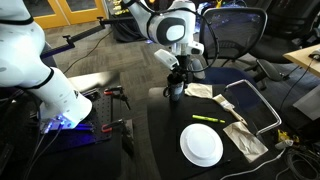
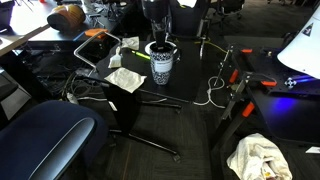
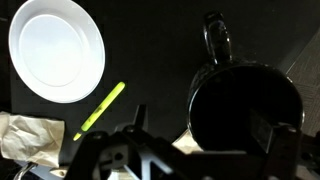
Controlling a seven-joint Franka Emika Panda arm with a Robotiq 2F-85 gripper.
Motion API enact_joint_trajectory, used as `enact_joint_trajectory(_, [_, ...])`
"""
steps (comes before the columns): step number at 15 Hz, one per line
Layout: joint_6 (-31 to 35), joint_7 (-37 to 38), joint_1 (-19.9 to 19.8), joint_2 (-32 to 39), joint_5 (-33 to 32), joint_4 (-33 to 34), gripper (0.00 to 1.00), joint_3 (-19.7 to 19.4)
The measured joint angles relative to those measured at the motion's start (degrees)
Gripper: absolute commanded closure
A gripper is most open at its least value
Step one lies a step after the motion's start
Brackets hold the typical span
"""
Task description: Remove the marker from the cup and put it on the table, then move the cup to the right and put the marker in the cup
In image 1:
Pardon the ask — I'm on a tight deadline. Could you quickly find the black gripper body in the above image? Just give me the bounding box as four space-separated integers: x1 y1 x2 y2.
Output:
176 54 192 70

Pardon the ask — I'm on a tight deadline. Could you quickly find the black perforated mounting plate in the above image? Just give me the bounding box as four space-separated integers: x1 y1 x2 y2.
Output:
42 87 115 152

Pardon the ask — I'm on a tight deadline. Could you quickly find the light wooden desk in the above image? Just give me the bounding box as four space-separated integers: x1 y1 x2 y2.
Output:
283 43 320 79

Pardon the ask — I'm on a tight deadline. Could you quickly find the grey desk side panel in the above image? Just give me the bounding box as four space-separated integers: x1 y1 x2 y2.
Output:
292 83 320 122

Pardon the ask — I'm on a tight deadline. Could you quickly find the green marker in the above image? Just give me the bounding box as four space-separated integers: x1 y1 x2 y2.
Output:
191 114 227 125

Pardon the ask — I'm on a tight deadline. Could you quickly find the blue mesh-back office chair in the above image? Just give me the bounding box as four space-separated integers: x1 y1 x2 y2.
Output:
189 6 284 92

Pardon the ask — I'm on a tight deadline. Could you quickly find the yellow door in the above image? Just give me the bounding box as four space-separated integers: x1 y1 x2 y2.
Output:
31 0 72 30
56 0 108 26

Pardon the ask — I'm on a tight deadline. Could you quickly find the black equipment cart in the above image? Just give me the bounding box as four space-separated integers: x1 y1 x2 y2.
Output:
109 0 152 43

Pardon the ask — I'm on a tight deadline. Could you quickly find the black floor cable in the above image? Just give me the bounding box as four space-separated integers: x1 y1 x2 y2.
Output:
62 30 114 75

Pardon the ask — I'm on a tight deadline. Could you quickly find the white round plate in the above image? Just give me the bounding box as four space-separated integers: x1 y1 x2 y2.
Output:
179 123 225 168

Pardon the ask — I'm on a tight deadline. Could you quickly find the wooden handle paint brush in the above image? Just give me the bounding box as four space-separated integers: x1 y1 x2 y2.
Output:
212 93 249 127

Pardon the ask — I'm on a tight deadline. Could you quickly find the black office chair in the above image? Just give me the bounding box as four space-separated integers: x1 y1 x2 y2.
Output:
248 0 320 65

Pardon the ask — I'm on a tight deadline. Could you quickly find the white power plug cable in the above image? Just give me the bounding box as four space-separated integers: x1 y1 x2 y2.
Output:
219 139 295 180

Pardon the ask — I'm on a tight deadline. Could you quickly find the black mouse cable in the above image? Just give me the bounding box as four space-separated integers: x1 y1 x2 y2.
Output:
279 57 316 112

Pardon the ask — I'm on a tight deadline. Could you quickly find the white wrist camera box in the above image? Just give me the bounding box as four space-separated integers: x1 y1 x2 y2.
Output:
153 48 180 71

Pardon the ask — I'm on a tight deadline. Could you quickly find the yellow black tool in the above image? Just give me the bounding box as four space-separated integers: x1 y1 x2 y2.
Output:
276 129 301 145

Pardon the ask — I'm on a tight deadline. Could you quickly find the black computer mouse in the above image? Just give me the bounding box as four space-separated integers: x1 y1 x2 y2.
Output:
308 48 320 61

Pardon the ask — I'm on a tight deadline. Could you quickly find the grey cable bundle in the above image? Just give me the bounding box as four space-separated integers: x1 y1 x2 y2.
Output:
275 148 320 180

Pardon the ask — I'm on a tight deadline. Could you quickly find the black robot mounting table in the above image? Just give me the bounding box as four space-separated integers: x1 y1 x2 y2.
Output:
0 70 136 180

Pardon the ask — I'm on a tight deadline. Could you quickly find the black white speckled cup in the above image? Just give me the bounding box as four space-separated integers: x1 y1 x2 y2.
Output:
162 73 186 103

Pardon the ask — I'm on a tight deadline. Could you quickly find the orange-handled black bar clamp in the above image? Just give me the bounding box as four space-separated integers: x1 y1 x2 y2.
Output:
100 118 136 157
103 85 132 111

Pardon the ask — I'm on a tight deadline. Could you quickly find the black tripod boom bar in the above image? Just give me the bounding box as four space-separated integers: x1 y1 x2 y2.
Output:
39 15 134 60

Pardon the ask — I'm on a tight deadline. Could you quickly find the silver bent metal tube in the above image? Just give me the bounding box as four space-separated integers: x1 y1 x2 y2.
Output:
223 78 283 136

